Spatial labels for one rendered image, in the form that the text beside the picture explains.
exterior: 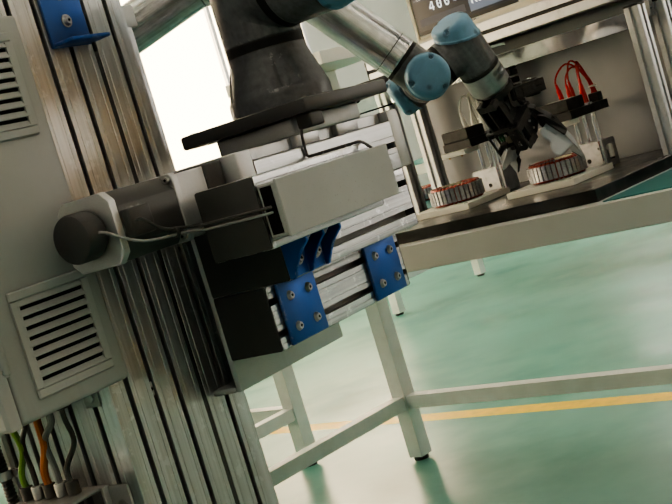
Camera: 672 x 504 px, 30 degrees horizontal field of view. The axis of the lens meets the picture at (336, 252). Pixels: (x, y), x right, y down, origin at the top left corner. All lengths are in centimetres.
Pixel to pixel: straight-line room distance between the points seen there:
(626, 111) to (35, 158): 140
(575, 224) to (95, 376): 90
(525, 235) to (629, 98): 53
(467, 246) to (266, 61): 64
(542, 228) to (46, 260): 93
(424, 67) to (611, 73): 64
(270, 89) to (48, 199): 38
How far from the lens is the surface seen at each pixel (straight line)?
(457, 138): 258
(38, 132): 157
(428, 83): 206
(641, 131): 260
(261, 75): 176
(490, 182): 265
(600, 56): 262
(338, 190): 155
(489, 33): 256
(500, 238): 220
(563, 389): 339
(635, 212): 205
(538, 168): 237
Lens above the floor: 96
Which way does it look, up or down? 5 degrees down
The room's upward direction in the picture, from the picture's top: 17 degrees counter-clockwise
